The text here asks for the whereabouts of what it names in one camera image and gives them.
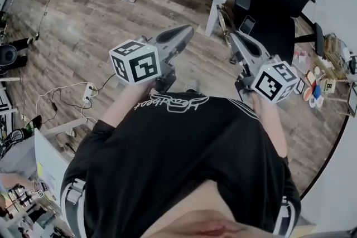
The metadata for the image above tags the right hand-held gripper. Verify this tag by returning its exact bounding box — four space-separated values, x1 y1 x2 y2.
229 31 300 105

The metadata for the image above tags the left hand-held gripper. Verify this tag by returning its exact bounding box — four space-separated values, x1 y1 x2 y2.
108 24 195 93

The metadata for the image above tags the person's right forearm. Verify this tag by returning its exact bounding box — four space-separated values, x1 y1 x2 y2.
252 93 290 159

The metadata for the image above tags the person's left forearm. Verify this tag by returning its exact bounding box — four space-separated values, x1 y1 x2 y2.
97 81 157 132

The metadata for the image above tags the red and white box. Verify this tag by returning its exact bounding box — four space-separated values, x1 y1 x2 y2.
293 46 311 65

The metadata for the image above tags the pile of colourful toy plates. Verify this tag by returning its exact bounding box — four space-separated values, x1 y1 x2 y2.
302 65 326 109

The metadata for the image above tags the person's grey shoe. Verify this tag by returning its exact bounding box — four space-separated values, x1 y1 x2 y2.
185 80 200 92

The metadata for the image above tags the wooden block with print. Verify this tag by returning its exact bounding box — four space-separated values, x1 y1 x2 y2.
320 77 336 96

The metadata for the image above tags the black smartphone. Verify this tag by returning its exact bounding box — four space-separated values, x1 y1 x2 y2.
239 14 257 36

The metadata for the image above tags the white power strip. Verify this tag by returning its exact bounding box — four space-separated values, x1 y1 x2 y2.
82 83 94 104

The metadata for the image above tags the wooden crate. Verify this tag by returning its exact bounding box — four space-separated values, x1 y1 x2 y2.
322 33 351 72

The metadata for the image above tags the black framed tablet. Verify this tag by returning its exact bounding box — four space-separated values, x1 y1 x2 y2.
346 82 357 118

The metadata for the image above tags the person's black printed t-shirt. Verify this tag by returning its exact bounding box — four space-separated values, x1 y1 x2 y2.
60 91 302 238

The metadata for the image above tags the white desk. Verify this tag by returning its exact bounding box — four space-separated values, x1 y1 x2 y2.
33 116 96 206

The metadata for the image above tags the black round fan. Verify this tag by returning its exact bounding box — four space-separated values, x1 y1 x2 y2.
0 43 20 65

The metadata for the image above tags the person's face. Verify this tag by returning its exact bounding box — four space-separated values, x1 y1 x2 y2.
155 178 253 238

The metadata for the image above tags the small black picture frame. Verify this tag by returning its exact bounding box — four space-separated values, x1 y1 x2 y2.
295 77 308 96

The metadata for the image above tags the white power cable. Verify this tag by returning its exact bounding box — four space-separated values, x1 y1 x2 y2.
35 81 99 124

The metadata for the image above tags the black floor cable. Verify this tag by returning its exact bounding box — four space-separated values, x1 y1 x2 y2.
33 0 64 40

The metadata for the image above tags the grey shoulder strap buckle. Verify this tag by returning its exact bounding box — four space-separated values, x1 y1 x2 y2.
281 195 294 218
66 178 86 205

